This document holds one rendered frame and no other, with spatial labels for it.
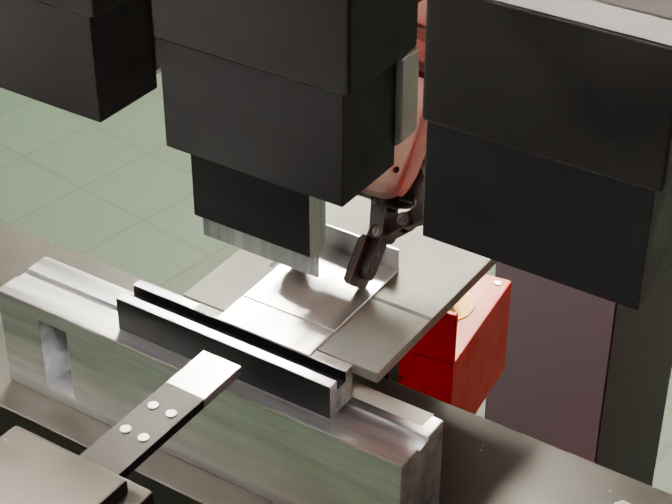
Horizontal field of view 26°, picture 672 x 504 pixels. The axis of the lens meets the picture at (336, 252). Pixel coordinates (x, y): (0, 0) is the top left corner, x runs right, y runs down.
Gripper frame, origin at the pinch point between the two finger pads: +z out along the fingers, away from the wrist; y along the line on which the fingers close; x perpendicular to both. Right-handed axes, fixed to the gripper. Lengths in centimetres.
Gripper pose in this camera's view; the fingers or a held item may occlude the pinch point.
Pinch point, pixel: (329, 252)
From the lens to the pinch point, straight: 114.5
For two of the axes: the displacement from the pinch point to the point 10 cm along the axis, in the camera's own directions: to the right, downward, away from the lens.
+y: 8.4, 3.1, -4.5
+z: -3.6, 9.3, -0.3
